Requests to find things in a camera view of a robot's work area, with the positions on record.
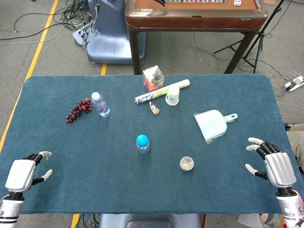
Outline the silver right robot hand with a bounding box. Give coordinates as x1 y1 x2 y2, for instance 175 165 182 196
245 137 297 190

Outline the thin black floor cable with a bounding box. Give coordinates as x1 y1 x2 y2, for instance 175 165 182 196
193 32 285 97

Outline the blue grey robot chassis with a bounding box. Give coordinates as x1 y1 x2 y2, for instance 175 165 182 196
98 213 202 228

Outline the brown mahjong table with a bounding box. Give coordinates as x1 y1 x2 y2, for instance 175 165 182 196
125 0 269 76

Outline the white power strip with plugs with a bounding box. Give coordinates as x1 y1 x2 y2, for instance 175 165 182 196
72 23 92 46

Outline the white green cylindrical tube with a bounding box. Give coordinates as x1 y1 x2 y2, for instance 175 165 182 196
134 79 190 105

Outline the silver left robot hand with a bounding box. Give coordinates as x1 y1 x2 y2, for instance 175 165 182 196
5 151 53 193

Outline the white grey power strip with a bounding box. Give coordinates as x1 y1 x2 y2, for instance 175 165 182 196
282 76 304 92

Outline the row of mahjong tiles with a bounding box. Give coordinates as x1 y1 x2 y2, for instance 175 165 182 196
166 0 227 4

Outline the clear jar with blue cap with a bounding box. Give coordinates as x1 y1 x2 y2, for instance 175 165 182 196
136 134 150 154

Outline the round metal tin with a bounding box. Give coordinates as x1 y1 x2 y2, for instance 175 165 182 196
179 156 195 171

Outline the black tripod stand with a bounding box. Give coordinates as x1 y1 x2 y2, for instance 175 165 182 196
213 0 285 74

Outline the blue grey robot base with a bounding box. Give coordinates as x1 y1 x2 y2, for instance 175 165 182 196
85 0 147 65

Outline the white paper cup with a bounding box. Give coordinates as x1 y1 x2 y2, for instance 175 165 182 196
165 85 181 106

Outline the blue table cloth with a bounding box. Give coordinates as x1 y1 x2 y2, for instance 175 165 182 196
0 74 304 214

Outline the clear plastic water bottle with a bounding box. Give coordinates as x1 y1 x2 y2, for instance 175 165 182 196
91 92 111 118

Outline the dark red grape bunch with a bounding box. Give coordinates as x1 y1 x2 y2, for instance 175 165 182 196
66 98 94 124

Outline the clear plastic cube box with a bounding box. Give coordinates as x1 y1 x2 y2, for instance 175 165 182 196
142 65 165 92

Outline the light blue wrapped dustpan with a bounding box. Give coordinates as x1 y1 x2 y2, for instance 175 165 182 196
193 109 238 144

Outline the black floor cable bundle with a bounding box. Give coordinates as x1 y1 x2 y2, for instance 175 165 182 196
0 0 97 49

